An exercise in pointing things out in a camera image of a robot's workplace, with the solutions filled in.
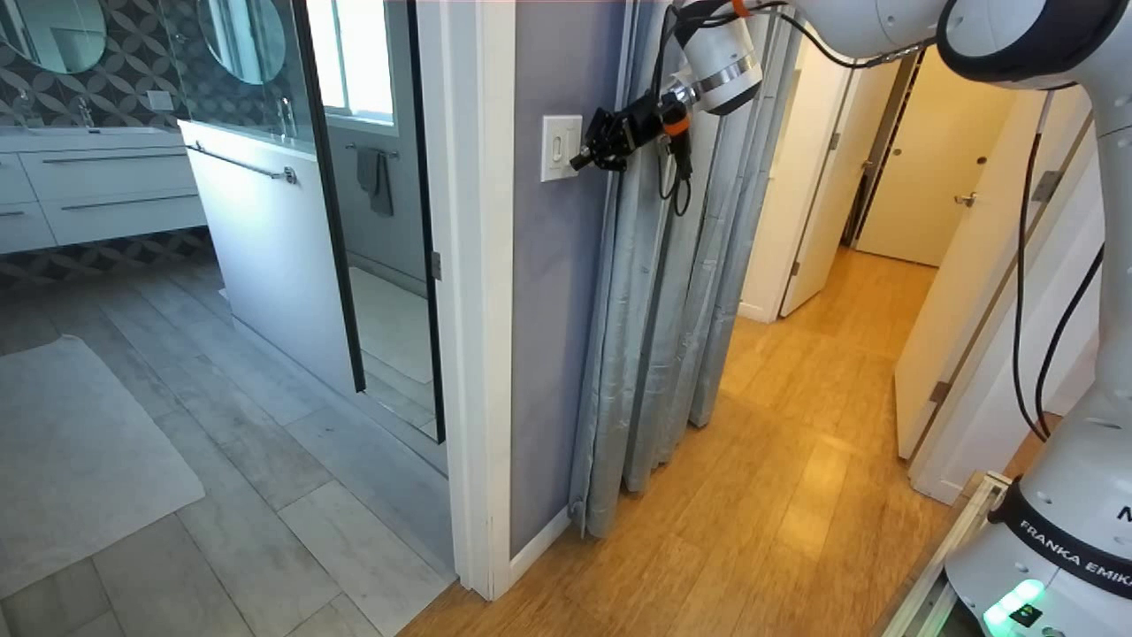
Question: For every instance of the white closet door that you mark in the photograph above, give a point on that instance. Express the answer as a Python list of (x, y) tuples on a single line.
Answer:
[(828, 234)]

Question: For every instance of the robot mounting platform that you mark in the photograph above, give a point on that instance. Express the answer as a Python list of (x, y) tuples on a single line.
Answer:
[(941, 552)]

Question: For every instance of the black framed glass door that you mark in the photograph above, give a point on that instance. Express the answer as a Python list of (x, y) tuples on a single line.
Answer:
[(394, 332)]

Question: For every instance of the white door with metal hinges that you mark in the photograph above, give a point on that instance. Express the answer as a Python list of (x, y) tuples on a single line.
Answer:
[(967, 307)]

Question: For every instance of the white vanity with drawers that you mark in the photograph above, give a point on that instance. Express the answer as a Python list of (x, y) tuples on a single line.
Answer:
[(106, 189)]

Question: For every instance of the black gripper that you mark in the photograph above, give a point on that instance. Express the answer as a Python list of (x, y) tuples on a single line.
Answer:
[(638, 124)]

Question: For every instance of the round wall mirror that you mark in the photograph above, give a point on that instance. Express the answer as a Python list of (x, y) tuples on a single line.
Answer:
[(248, 36), (53, 30)]

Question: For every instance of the chrome faucet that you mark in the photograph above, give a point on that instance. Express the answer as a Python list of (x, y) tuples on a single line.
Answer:
[(286, 118)]

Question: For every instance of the grey pleated curtain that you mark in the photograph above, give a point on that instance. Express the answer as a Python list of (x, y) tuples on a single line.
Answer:
[(660, 340)]

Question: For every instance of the white wall outlet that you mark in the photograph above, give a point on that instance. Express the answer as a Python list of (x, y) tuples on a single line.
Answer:
[(162, 102)]

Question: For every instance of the cream hallway door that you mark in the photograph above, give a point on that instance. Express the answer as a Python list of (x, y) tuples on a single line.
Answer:
[(933, 177)]

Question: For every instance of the bright bathroom window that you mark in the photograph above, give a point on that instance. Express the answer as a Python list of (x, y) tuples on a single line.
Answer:
[(356, 54)]

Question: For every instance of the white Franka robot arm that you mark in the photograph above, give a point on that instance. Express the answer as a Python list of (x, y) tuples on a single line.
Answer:
[(1063, 518)]

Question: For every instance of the white wall light switch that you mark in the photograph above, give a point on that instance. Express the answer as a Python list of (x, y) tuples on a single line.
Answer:
[(557, 148)]

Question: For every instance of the grey hanging towel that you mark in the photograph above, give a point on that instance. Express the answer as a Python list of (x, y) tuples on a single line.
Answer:
[(375, 182)]

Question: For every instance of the grey bath mat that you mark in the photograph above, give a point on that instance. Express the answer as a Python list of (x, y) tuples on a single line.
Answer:
[(83, 460)]

